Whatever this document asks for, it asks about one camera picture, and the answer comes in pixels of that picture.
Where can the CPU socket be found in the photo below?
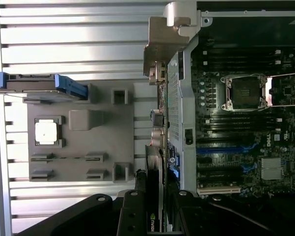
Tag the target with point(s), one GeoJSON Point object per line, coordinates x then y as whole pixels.
{"type": "Point", "coordinates": [244, 92]}

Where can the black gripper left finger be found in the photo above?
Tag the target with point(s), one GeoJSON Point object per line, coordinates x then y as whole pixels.
{"type": "Point", "coordinates": [133, 214]}

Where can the silver CPU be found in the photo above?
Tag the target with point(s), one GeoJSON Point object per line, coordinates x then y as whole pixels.
{"type": "Point", "coordinates": [45, 132]}

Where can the blue expansion slot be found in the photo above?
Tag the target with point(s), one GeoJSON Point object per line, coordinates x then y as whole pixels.
{"type": "Point", "coordinates": [218, 150]}

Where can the grey parts rack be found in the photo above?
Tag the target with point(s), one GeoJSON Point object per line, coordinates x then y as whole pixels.
{"type": "Point", "coordinates": [88, 147]}

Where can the black RAM slot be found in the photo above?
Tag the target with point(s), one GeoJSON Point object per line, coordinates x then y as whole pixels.
{"type": "Point", "coordinates": [240, 67]}
{"type": "Point", "coordinates": [240, 61]}
{"type": "Point", "coordinates": [243, 116]}
{"type": "Point", "coordinates": [243, 121]}
{"type": "Point", "coordinates": [240, 50]}
{"type": "Point", "coordinates": [240, 56]}
{"type": "Point", "coordinates": [243, 132]}
{"type": "Point", "coordinates": [243, 126]}

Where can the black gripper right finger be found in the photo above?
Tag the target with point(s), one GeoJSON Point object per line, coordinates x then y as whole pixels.
{"type": "Point", "coordinates": [189, 216]}

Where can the hard disk with blue caddy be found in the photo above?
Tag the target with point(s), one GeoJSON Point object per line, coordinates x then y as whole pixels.
{"type": "Point", "coordinates": [68, 84]}

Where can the white expansion slot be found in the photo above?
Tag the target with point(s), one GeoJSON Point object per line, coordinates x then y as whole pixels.
{"type": "Point", "coordinates": [218, 191]}

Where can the blue card retainer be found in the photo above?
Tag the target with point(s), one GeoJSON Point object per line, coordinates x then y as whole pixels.
{"type": "Point", "coordinates": [176, 169]}

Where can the silver socket cover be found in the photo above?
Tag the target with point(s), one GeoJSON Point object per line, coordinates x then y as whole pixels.
{"type": "Point", "coordinates": [270, 91]}

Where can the silver chipset heatsink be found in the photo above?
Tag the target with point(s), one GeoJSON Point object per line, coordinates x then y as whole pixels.
{"type": "Point", "coordinates": [272, 168]}

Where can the green motherboard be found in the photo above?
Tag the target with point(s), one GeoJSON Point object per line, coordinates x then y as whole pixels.
{"type": "Point", "coordinates": [292, 157]}

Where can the open PC case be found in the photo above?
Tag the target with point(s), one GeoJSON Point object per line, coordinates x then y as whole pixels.
{"type": "Point", "coordinates": [186, 110]}

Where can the black expansion slot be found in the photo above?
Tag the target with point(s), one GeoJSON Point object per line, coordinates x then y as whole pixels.
{"type": "Point", "coordinates": [219, 176]}
{"type": "Point", "coordinates": [218, 141]}

